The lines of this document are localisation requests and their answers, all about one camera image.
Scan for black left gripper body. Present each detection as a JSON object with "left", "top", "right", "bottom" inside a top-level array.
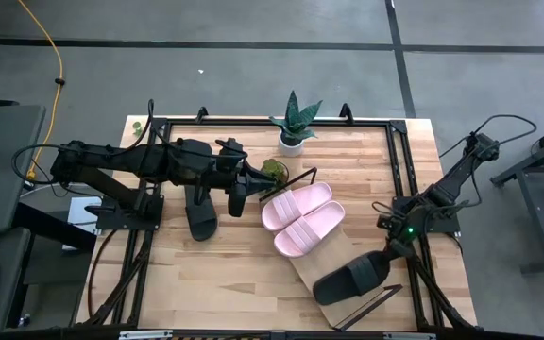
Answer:
[{"left": 219, "top": 162, "right": 262, "bottom": 219}]

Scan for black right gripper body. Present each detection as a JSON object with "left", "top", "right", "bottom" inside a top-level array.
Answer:
[{"left": 376, "top": 207, "right": 425, "bottom": 250}]

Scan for pink slide sandal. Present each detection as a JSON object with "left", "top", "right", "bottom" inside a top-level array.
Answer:
[
  {"left": 273, "top": 200, "right": 347, "bottom": 259},
  {"left": 261, "top": 181, "right": 334, "bottom": 232}
]

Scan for black slide sandal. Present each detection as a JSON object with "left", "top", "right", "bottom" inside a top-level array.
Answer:
[
  {"left": 312, "top": 249, "right": 394, "bottom": 307},
  {"left": 183, "top": 182, "right": 219, "bottom": 243}
]

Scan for succulents in dark bowl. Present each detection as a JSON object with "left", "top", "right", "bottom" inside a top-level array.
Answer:
[{"left": 260, "top": 158, "right": 290, "bottom": 186}]

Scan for snake plant in white pot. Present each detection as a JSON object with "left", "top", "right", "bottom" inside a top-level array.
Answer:
[{"left": 268, "top": 90, "right": 324, "bottom": 158}]

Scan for black metal stand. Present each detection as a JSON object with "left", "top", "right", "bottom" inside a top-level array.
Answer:
[{"left": 490, "top": 117, "right": 544, "bottom": 276}]

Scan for dark desk panel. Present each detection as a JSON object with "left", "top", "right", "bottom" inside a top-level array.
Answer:
[{"left": 0, "top": 97, "right": 47, "bottom": 237}]

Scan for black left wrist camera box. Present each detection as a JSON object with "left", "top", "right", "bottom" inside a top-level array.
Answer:
[{"left": 215, "top": 137, "right": 246, "bottom": 165}]

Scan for black aluminium table frame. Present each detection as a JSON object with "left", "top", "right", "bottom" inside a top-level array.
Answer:
[{"left": 76, "top": 115, "right": 479, "bottom": 332}]

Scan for silver metal bracket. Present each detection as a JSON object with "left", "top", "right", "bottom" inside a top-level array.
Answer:
[
  {"left": 118, "top": 330, "right": 175, "bottom": 340},
  {"left": 382, "top": 331, "right": 437, "bottom": 340}
]

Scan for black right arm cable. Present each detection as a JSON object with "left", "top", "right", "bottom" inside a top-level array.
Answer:
[{"left": 438, "top": 113, "right": 538, "bottom": 160}]

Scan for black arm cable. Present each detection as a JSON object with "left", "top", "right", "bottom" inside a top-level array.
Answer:
[
  {"left": 10, "top": 97, "right": 160, "bottom": 188},
  {"left": 438, "top": 113, "right": 538, "bottom": 160}
]

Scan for yellow cable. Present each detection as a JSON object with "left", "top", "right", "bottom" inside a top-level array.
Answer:
[{"left": 15, "top": 0, "right": 66, "bottom": 181}]

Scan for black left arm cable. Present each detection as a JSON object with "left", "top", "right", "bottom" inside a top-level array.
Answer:
[{"left": 10, "top": 97, "right": 160, "bottom": 188}]

